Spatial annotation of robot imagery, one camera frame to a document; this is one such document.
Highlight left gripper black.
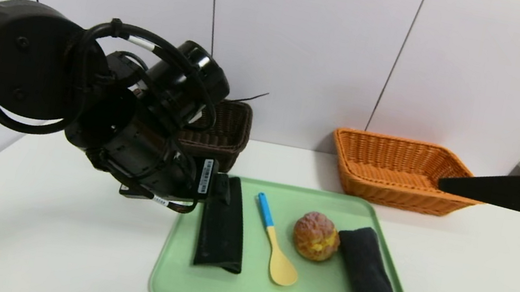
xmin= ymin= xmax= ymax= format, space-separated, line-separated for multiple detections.
xmin=155 ymin=149 xmax=238 ymax=210

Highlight black fabric pouch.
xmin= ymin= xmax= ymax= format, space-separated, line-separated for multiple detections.
xmin=192 ymin=172 xmax=258 ymax=275

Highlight wooden spoon with blue handle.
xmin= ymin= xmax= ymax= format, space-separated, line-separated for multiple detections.
xmin=242 ymin=192 xmax=312 ymax=289

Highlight cream puff bread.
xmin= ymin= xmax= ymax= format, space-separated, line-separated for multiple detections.
xmin=289 ymin=208 xmax=345 ymax=265

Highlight dark grey towel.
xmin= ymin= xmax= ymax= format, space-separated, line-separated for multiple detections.
xmin=328 ymin=222 xmax=406 ymax=292

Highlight dark brown wicker basket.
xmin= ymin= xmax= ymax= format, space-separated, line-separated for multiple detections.
xmin=174 ymin=92 xmax=256 ymax=177

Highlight orange wicker basket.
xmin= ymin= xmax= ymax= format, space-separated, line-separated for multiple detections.
xmin=322 ymin=125 xmax=489 ymax=224

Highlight thin black zip tie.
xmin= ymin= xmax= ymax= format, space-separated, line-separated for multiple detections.
xmin=229 ymin=86 xmax=270 ymax=110

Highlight light green plastic tray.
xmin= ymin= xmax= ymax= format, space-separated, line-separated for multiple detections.
xmin=147 ymin=163 xmax=437 ymax=292

